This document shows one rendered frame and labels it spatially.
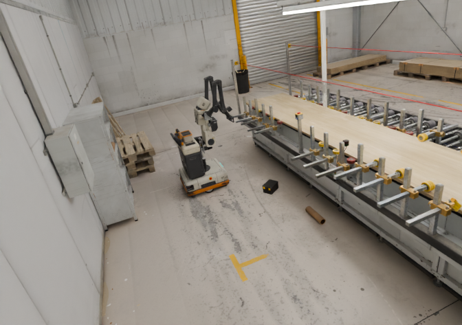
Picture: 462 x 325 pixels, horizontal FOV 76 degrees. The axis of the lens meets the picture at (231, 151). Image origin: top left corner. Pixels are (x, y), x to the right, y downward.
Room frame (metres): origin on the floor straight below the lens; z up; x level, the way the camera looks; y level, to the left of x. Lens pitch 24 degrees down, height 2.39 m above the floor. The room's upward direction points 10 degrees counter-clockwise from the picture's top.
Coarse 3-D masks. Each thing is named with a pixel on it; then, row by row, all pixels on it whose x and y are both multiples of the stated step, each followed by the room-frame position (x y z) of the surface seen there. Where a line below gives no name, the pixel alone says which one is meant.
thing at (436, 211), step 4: (444, 204) 1.67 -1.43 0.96; (436, 208) 1.64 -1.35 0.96; (428, 212) 1.61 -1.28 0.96; (432, 212) 1.60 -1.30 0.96; (436, 212) 1.61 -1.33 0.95; (440, 212) 1.62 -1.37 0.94; (416, 216) 1.59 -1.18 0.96; (420, 216) 1.58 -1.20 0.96; (424, 216) 1.58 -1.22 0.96; (428, 216) 1.59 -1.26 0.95; (408, 220) 1.57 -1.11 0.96; (412, 220) 1.56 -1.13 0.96; (416, 220) 1.56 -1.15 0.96; (420, 220) 1.57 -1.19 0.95; (408, 224) 1.54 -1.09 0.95; (412, 224) 1.55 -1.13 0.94
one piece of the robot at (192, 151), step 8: (176, 128) 4.23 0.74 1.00; (184, 144) 4.02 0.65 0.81; (192, 144) 3.96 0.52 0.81; (200, 144) 4.18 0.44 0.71; (184, 152) 3.89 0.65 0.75; (192, 152) 3.92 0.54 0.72; (200, 152) 3.97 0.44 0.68; (184, 160) 3.95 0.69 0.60; (192, 160) 3.91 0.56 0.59; (200, 160) 3.94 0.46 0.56; (184, 168) 4.20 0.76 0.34; (192, 168) 3.90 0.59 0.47; (200, 168) 3.93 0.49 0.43; (192, 176) 3.89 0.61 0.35; (200, 176) 3.94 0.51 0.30
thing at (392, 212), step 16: (288, 144) 3.67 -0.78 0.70; (304, 160) 3.24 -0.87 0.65; (352, 192) 2.43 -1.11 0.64; (368, 192) 2.30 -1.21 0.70; (384, 208) 2.05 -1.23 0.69; (400, 224) 1.89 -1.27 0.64; (416, 224) 1.80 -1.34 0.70; (432, 240) 1.63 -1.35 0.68; (448, 240) 1.58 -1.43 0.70; (448, 256) 1.51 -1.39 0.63
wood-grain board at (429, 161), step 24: (288, 96) 5.31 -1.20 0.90; (288, 120) 4.05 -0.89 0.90; (312, 120) 3.89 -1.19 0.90; (336, 120) 3.74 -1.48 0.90; (360, 120) 3.60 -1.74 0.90; (336, 144) 3.02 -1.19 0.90; (384, 144) 2.82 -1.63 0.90; (408, 144) 2.74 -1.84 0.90; (432, 144) 2.65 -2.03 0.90; (432, 168) 2.22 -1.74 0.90; (456, 168) 2.16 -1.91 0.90; (432, 192) 1.89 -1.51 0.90; (456, 192) 1.84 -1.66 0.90
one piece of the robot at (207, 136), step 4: (196, 112) 4.22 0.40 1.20; (200, 112) 4.12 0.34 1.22; (196, 116) 4.24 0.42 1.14; (200, 116) 4.11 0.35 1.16; (196, 120) 4.25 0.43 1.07; (200, 120) 4.17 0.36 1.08; (204, 120) 4.19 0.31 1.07; (208, 120) 4.22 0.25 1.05; (200, 124) 4.16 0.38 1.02; (204, 124) 4.19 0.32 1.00; (204, 128) 4.19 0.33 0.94; (208, 128) 4.22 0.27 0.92; (204, 132) 4.16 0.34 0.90; (208, 132) 4.16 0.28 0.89; (204, 136) 4.17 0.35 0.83; (208, 136) 4.16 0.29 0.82; (212, 136) 4.18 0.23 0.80; (204, 140) 4.20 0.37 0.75; (208, 140) 4.15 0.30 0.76; (212, 140) 4.17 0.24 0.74; (208, 144) 4.15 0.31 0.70; (212, 144) 4.17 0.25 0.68
